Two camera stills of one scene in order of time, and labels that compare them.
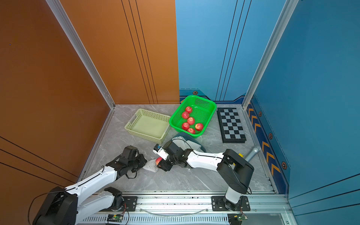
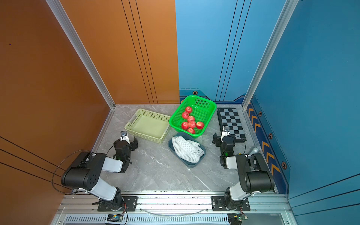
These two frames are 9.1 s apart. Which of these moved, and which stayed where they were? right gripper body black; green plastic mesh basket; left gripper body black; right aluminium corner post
Moved: left gripper body black; right gripper body black
Stayed: green plastic mesh basket; right aluminium corner post
